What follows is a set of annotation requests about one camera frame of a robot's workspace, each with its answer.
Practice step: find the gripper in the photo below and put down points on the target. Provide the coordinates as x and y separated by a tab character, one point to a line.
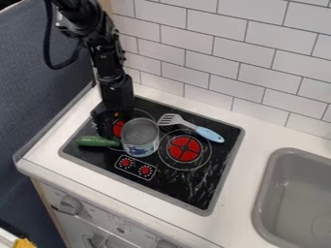
115	93

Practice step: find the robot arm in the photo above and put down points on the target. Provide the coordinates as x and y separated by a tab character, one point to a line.
88	22

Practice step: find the grey can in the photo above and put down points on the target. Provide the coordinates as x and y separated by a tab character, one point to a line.
140	139

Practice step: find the toy stove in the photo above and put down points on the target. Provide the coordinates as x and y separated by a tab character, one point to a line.
194	174

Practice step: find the green toy cucumber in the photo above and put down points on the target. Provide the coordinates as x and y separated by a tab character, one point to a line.
97	141

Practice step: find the toy sink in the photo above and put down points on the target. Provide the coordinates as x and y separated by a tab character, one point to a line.
297	200

